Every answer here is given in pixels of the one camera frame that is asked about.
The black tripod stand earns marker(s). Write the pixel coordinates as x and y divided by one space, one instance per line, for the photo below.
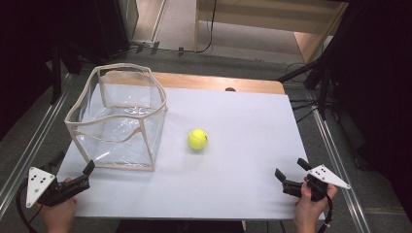
319 81

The person's dark clothing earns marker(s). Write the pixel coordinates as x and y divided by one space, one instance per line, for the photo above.
178 227

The white table cover sheet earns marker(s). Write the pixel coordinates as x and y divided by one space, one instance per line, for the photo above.
246 168

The metal floor rail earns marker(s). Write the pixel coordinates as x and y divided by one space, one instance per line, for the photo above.
29 152
340 174

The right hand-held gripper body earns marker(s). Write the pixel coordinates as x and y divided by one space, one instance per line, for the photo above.
319 181

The clear plastic bin beige trim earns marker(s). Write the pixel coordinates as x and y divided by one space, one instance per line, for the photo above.
120 129

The yellow tennis ball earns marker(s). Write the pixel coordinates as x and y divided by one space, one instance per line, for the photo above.
197 139

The wooden table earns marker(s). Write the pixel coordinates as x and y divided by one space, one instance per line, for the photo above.
220 83

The person's left hand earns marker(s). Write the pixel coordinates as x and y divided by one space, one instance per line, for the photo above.
60 215

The black cabinet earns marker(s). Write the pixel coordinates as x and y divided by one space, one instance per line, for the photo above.
107 29

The light wooden furniture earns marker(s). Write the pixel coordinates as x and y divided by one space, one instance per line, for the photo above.
268 19

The person's right hand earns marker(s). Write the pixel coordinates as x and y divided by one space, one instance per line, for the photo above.
307 210

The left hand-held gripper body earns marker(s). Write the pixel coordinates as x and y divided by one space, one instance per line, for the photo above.
48 191

